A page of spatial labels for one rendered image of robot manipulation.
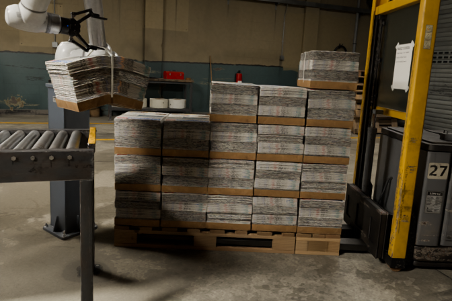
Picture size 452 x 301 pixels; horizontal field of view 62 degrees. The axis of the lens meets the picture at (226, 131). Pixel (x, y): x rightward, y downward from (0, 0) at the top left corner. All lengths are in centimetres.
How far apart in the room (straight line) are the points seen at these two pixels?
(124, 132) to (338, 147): 131
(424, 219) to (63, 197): 226
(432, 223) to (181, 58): 736
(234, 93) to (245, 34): 733
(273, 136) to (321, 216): 61
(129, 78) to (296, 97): 100
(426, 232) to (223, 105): 143
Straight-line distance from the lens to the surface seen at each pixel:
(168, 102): 859
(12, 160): 164
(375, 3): 303
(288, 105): 233
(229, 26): 945
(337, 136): 242
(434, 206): 259
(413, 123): 237
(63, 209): 276
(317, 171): 243
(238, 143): 232
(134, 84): 192
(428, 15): 238
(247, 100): 230
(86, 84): 182
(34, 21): 184
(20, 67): 904
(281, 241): 255
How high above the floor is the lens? 114
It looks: 9 degrees down
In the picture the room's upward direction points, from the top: 3 degrees clockwise
